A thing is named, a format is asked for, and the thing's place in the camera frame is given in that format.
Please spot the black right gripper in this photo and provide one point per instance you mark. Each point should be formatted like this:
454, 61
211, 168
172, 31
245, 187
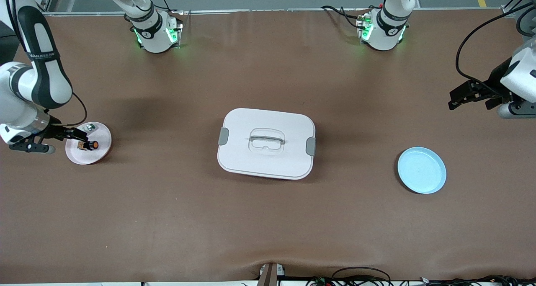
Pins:
55, 132

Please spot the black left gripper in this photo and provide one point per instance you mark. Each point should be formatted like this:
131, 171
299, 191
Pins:
497, 77

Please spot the orange push button switch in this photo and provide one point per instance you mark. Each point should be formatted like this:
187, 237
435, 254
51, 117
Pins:
93, 145

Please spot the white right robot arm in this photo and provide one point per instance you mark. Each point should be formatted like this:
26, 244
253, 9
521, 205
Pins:
42, 76

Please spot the grey box latch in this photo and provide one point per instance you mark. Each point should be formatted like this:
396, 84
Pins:
310, 146
223, 136

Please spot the white lidded plastic box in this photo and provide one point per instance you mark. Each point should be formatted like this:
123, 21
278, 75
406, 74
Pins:
268, 164

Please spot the small clear orange-white part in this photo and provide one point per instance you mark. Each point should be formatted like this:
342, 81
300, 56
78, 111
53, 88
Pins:
90, 127

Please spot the pink round plate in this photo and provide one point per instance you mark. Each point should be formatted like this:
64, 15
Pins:
96, 155

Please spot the light blue round plate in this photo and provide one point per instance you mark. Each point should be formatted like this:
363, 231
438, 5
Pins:
421, 171

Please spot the brown table edge bracket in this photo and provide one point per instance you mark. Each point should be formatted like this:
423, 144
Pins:
270, 275

